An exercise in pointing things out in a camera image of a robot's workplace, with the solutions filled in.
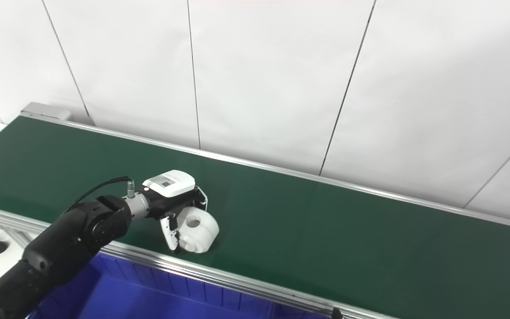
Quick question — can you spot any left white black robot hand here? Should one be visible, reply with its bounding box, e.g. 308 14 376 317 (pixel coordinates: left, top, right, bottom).
142 170 209 253

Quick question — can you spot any white round plastic part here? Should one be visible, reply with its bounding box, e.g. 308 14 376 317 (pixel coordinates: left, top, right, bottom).
176 207 219 254

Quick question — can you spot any green conveyor belt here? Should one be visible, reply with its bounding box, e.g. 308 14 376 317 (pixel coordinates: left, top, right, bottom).
0 111 510 319
0 116 510 319

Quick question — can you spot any blue plastic bin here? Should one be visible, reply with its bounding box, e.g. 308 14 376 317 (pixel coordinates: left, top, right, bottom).
27 253 326 319

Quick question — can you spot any grey conveyor end box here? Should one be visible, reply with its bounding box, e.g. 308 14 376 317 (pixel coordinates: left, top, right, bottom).
20 102 72 121

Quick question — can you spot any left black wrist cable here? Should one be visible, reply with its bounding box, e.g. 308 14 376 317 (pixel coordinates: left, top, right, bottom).
62 176 135 214

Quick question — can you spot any aluminium conveyor support bracket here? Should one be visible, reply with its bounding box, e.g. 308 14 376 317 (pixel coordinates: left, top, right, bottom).
0 225 36 249

